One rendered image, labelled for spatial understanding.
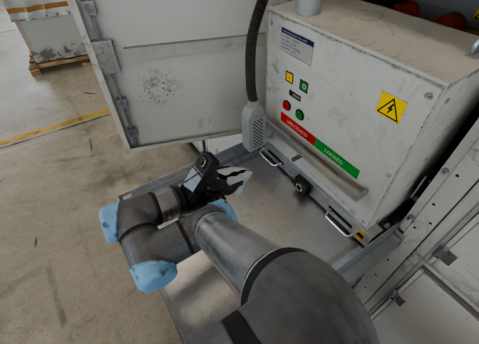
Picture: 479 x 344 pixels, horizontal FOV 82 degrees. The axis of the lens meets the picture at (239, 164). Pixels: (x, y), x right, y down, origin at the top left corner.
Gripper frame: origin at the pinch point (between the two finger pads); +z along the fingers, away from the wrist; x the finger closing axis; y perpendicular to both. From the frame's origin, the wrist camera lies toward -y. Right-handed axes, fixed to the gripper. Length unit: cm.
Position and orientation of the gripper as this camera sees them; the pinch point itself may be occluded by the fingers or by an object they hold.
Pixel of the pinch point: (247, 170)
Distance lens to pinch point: 71.7
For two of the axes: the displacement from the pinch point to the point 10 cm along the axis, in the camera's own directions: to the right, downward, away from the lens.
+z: 8.3, -2.6, 5.0
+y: -1.4, 7.8, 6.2
